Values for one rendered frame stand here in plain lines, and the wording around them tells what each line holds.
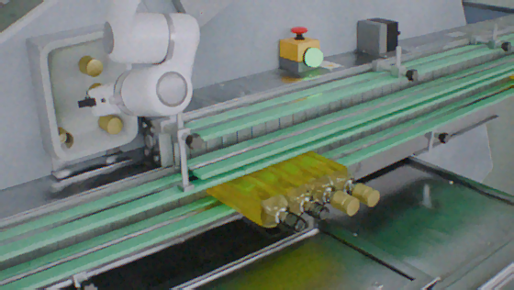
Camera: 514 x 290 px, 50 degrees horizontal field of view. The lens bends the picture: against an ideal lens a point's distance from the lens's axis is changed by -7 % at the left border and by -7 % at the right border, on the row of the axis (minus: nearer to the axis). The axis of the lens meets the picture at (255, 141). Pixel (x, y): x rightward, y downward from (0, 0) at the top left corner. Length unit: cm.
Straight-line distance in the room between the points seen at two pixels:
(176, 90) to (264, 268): 46
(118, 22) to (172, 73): 11
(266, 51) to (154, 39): 61
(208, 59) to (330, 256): 50
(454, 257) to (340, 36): 65
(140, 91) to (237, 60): 54
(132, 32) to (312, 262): 60
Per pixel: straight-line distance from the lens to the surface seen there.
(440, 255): 128
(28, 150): 117
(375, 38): 156
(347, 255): 119
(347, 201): 109
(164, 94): 82
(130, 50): 81
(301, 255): 119
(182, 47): 84
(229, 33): 132
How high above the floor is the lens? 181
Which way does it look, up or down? 48 degrees down
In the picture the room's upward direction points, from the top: 115 degrees clockwise
